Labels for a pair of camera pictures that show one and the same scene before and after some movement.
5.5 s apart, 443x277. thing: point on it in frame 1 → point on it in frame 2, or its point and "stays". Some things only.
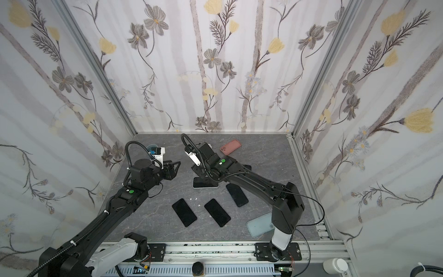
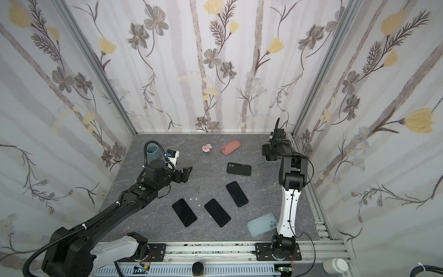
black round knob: x=197 y=268 stays
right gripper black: x=206 y=156 → x=277 y=137
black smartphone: x=237 y=194 stays
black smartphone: x=184 y=212 stays
